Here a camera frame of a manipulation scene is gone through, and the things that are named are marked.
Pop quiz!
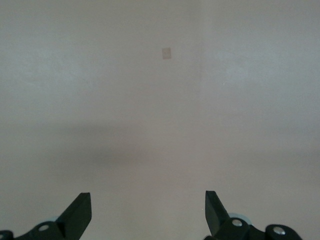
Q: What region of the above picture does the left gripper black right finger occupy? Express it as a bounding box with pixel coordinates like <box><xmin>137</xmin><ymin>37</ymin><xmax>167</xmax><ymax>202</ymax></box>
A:
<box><xmin>203</xmin><ymin>190</ymin><xmax>305</xmax><ymax>240</ymax></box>

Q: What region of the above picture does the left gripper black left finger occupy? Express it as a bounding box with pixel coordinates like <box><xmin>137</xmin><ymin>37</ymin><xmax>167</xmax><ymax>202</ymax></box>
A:
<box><xmin>0</xmin><ymin>192</ymin><xmax>93</xmax><ymax>240</ymax></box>

